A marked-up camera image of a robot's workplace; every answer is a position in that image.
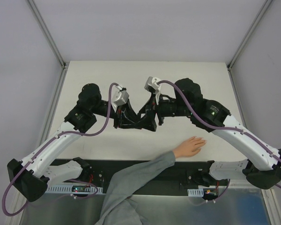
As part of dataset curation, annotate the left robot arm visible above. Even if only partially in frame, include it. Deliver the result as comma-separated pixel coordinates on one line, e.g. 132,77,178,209
7,83,129,203

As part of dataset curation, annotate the grey sleeved forearm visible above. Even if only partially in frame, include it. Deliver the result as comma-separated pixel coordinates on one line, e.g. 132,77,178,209
96,151,176,225

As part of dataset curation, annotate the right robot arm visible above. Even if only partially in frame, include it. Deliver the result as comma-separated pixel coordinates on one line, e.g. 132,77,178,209
144,77,281,189

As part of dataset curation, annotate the mannequin hand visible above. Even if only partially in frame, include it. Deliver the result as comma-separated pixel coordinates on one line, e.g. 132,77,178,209
173,136,206,158

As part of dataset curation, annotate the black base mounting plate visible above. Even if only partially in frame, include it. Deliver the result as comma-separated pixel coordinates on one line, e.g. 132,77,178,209
47,160,229,200

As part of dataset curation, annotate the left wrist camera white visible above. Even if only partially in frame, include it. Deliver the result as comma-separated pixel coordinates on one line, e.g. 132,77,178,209
111,85,129,112

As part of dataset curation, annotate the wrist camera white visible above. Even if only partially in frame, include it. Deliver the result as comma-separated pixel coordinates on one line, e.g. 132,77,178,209
144,76,162,105
111,85,129,112

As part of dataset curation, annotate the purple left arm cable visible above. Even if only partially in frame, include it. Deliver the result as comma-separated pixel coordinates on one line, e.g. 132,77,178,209
2,82,122,216

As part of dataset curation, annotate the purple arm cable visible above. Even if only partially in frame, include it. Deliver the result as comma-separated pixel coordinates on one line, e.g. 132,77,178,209
2,82,122,216
155,79,281,194

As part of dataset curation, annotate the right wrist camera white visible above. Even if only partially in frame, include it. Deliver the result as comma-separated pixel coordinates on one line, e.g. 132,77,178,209
144,76,162,105

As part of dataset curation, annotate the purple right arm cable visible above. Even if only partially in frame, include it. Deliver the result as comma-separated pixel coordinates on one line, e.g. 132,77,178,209
155,79,281,194

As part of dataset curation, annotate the aluminium frame post left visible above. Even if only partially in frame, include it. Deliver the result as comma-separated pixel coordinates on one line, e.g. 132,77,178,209
25,0,67,69

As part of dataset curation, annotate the aluminium frame post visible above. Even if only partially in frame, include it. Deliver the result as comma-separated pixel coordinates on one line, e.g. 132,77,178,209
25,0,67,69
227,0,275,71

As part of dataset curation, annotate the aluminium frame post right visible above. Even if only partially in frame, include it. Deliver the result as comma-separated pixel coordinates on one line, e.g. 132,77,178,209
227,0,275,71

